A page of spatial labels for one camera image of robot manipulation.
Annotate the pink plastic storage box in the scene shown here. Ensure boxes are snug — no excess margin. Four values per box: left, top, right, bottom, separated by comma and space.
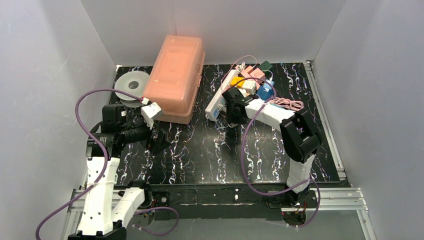
143, 35, 205, 125

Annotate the pink cube socket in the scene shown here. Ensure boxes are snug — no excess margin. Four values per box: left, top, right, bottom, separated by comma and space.
247, 68, 266, 81

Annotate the grey filament spool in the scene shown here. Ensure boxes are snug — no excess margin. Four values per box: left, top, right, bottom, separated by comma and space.
114, 70, 150, 108

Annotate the dark green cube socket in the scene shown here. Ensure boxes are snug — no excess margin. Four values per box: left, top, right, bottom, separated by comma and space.
258, 60, 273, 75

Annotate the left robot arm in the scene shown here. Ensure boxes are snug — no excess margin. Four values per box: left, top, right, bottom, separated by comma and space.
68, 101, 170, 240

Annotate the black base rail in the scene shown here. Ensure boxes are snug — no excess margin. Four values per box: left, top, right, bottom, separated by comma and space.
99, 182, 319, 222

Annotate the pink coiled cable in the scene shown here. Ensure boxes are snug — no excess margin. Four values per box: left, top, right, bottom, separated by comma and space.
271, 97, 304, 113

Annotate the yellow cube socket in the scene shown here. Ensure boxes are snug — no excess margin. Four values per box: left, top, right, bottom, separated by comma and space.
230, 76, 245, 89

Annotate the blue cube socket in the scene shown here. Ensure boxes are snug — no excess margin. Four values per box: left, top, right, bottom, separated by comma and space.
256, 81, 274, 101

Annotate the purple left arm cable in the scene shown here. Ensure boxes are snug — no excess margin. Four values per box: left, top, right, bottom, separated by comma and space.
34, 88, 180, 240

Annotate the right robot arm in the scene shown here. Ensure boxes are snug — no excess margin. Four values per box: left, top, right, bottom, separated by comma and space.
222, 87, 322, 203

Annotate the thin pink cable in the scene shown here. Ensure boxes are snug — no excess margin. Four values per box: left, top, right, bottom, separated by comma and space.
218, 55, 259, 87

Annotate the white power strip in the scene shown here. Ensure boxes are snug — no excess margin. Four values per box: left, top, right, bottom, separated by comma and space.
205, 69, 239, 122

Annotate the aluminium frame rail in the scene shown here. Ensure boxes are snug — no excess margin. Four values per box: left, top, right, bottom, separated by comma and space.
303, 60, 379, 240

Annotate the white cube socket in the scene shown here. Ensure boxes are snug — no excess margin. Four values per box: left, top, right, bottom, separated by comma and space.
241, 80, 257, 95

